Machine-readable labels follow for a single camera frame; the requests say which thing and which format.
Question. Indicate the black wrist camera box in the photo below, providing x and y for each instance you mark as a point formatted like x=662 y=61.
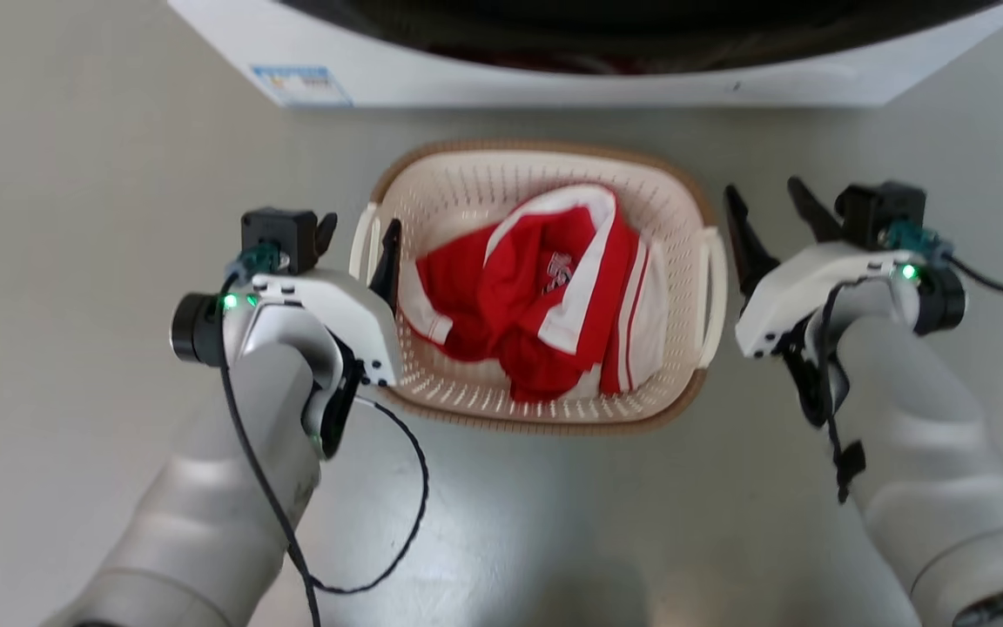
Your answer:
x=279 y=235
x=880 y=209

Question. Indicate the blue energy label sticker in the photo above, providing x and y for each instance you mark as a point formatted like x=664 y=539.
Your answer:
x=301 y=85

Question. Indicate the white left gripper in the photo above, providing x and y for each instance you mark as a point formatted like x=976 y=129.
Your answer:
x=353 y=318

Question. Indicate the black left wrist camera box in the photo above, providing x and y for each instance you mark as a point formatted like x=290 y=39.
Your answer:
x=279 y=235

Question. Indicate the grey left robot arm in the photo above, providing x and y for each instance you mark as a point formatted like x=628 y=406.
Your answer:
x=205 y=505

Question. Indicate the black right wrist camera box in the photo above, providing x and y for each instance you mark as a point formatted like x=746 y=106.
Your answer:
x=880 y=209

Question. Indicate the cream plastic laundry basket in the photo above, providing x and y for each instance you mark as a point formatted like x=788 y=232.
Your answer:
x=467 y=183

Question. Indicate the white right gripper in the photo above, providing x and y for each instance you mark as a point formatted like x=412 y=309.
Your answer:
x=793 y=292

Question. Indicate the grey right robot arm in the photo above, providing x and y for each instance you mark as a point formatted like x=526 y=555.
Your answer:
x=937 y=470

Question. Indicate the white front-load washing machine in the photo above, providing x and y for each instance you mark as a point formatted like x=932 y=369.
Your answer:
x=554 y=87

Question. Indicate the red and white garment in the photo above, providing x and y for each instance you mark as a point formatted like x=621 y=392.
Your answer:
x=519 y=296

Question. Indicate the black round glass machine door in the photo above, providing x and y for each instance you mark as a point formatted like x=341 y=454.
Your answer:
x=641 y=35

